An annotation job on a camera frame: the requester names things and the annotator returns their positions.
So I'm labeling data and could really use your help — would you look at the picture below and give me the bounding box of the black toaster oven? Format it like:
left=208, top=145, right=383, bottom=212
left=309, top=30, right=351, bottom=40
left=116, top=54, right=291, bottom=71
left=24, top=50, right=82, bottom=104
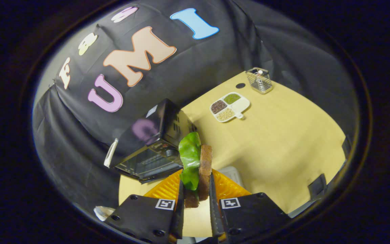
left=109, top=98, right=198, bottom=184

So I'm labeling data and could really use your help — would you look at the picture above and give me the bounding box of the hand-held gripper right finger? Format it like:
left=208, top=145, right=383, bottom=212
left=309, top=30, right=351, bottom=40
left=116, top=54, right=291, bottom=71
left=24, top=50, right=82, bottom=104
left=209, top=168, right=291, bottom=244

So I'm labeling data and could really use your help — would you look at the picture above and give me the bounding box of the white divided grain dish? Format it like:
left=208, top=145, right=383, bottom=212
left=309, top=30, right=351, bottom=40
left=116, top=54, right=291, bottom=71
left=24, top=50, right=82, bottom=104
left=210, top=92, right=251, bottom=123

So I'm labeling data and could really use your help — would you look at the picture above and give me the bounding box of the clear acrylic holder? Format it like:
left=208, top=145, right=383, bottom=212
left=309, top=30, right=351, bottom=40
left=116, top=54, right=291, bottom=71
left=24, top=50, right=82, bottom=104
left=245, top=67, right=274, bottom=95

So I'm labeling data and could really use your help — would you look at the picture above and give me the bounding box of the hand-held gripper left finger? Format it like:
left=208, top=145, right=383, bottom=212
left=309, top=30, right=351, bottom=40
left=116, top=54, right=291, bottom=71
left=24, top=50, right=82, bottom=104
left=104, top=169, right=185, bottom=244

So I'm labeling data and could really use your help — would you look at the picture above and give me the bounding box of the lettuce sandwich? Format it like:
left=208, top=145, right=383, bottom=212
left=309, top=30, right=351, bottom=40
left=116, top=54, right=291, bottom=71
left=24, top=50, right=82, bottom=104
left=178, top=132, right=213, bottom=208

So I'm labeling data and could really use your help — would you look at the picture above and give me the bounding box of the white plastic tray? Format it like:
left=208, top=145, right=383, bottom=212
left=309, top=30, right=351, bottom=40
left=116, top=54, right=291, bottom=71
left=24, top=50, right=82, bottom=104
left=219, top=166, right=245, bottom=189

